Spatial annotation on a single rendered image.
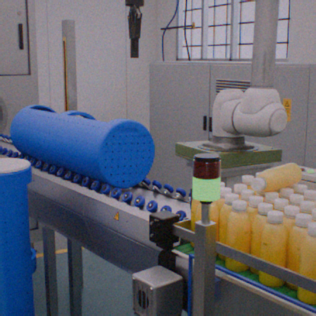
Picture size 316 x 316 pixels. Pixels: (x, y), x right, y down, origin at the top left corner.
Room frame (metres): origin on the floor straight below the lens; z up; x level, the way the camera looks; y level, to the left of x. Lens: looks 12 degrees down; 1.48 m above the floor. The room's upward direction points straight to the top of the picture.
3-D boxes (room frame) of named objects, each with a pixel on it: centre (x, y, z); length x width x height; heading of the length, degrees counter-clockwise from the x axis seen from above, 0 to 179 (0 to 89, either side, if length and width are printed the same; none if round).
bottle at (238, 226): (1.30, -0.23, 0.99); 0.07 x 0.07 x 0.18
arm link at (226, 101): (2.31, -0.35, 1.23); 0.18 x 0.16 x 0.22; 33
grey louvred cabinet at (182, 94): (4.14, -0.66, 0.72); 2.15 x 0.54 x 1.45; 28
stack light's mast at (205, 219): (1.11, -0.12, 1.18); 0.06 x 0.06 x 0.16
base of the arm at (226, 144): (2.33, -0.33, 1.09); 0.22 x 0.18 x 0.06; 33
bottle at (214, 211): (1.39, -0.15, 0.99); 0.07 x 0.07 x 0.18
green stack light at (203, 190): (1.11, -0.12, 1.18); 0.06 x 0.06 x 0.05
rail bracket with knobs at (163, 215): (1.47, -0.03, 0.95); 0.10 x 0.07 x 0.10; 129
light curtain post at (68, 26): (3.00, 0.52, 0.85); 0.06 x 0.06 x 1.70; 39
